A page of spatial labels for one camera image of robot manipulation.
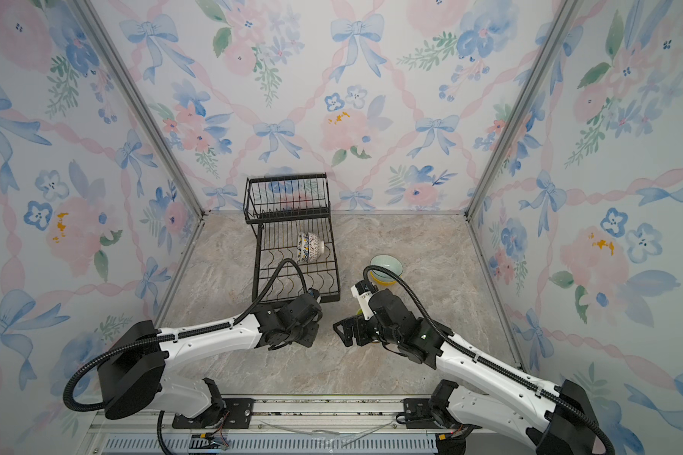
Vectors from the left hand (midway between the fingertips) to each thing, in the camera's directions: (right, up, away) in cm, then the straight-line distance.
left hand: (315, 329), depth 84 cm
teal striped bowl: (+24, +19, +16) cm, 34 cm away
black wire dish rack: (-10, +23, +22) cm, 34 cm away
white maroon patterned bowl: (-1, +24, +13) cm, 28 cm away
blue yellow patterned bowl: (-5, +24, +11) cm, 27 cm away
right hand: (+10, +5, -9) cm, 14 cm away
